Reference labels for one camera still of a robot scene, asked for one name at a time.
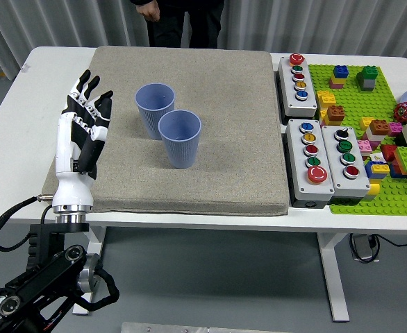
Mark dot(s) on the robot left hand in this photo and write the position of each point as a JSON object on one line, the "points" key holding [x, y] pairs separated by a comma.
{"points": [[66, 156]]}

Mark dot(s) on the person's hand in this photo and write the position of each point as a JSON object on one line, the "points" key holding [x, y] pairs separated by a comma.
{"points": [[149, 12]]}

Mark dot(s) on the blue ribbed cup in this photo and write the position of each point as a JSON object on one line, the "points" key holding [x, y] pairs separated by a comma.
{"points": [[148, 118], [181, 149]]}

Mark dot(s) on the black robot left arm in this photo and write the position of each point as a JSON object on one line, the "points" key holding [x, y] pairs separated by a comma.
{"points": [[50, 274]]}

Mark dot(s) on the person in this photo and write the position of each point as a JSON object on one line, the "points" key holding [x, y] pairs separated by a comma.
{"points": [[203, 21]]}

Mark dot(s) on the white table leg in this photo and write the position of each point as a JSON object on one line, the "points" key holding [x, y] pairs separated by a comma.
{"points": [[333, 277], [97, 239]]}

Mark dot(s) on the grey-brown mat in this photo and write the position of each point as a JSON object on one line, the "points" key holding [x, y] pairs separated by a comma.
{"points": [[207, 138]]}

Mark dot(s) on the white pleated curtain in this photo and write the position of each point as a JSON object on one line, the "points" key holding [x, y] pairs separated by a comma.
{"points": [[328, 24]]}

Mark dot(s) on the grey five-button control box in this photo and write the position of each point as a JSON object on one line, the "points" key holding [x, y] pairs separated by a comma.
{"points": [[307, 104], [297, 173]]}

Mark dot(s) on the yellow toy brick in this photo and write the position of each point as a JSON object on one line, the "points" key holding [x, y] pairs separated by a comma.
{"points": [[335, 80], [366, 123], [380, 168], [324, 118], [325, 98]]}

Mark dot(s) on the blue toy brick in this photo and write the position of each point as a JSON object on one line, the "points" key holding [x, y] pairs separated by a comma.
{"points": [[395, 171], [341, 71], [370, 173]]}

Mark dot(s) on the brown toy brick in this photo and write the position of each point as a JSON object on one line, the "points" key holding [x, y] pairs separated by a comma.
{"points": [[336, 113], [380, 127]]}

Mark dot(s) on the lime green brick baseplate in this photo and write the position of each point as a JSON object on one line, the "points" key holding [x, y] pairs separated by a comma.
{"points": [[356, 104]]}

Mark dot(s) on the dark green toy brick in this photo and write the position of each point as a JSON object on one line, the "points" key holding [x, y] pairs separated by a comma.
{"points": [[368, 73]]}

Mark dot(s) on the light pink toy brick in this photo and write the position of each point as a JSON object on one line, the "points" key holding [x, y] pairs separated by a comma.
{"points": [[365, 145]]}

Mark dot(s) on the white toy brick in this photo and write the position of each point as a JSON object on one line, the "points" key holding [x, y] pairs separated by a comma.
{"points": [[373, 137]]}

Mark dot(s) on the white card yellow triangle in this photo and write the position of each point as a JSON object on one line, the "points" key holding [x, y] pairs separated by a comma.
{"points": [[377, 158]]}

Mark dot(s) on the magenta toy brick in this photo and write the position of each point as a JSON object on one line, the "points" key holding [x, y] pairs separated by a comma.
{"points": [[395, 129]]}

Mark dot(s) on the red toy brick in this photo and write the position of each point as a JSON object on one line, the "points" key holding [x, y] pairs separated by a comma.
{"points": [[388, 152]]}

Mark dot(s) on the yellow toy cylinder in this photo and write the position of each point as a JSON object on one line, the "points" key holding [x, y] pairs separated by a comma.
{"points": [[373, 190]]}

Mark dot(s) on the grey power adapter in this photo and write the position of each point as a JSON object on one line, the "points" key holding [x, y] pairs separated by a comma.
{"points": [[363, 246]]}

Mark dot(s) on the grey selector switch control box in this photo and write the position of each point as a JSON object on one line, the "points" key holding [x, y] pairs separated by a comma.
{"points": [[354, 185]]}

